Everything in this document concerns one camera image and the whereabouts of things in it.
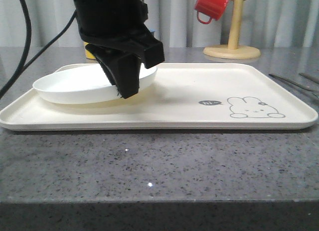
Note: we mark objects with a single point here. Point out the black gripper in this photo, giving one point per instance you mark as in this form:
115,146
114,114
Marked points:
115,19

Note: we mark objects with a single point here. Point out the white round plate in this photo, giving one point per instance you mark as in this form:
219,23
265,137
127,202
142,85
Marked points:
77,84

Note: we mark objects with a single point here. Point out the silver fork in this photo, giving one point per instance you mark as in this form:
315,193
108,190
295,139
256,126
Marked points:
314,92

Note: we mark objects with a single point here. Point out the yellow mug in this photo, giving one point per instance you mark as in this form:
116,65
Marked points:
88,54

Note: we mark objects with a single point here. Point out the cream rabbit serving tray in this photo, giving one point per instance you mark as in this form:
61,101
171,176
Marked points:
183,96

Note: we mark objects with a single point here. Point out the red mug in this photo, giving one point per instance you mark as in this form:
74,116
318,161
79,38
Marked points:
214,9

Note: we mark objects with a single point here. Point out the wooden mug tree stand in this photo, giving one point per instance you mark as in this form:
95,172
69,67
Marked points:
233,50

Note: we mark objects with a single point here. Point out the grey curtain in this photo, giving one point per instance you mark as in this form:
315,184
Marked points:
265,23

